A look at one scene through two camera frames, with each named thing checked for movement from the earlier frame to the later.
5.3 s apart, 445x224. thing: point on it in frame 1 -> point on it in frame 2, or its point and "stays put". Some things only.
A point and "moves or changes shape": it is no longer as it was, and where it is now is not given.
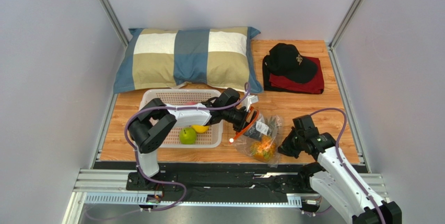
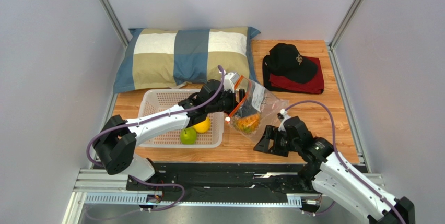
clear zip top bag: [258, 139] moves or changes shape
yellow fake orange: [200, 129] stays put
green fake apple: [187, 136] stays put
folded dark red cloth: [274, 83] stays put
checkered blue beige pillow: [216, 58] stays put
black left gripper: [245, 116] -> [234, 103]
